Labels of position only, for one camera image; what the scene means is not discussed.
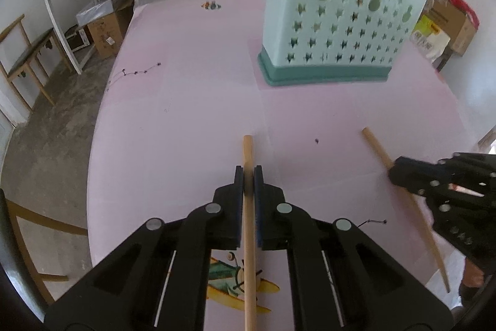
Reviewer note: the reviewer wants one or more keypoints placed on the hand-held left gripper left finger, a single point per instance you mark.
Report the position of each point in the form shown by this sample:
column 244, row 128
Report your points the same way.
column 237, row 207

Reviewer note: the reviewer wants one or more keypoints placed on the single wooden chopstick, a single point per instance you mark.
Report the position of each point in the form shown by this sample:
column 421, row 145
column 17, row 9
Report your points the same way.
column 378, row 148
column 248, row 276

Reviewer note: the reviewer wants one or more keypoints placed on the plastic covered box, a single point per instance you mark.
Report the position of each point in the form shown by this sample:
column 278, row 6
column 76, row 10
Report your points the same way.
column 99, row 7

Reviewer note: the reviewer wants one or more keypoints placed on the printed rice sack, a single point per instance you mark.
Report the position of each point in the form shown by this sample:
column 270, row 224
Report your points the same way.
column 430, row 38

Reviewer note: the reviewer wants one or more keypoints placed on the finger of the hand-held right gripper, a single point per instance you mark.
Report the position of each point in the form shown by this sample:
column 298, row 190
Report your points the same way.
column 407, row 172
column 457, row 218

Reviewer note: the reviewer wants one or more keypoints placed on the small white oven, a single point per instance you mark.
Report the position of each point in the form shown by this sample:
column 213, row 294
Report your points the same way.
column 77, row 39

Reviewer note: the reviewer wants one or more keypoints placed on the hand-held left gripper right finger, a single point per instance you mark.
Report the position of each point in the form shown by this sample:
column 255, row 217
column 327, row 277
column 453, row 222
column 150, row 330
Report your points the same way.
column 259, row 214

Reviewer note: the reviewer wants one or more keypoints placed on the large open cardboard box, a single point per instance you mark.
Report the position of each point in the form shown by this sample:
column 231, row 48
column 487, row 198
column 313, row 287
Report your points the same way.
column 453, row 24

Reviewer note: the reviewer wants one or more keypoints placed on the red bag beside box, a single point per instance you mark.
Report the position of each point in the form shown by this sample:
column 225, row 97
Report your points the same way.
column 461, row 3

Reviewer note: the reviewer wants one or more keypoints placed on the wooden chair dark seat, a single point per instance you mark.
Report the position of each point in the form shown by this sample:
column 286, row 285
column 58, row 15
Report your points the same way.
column 42, row 222
column 29, row 55

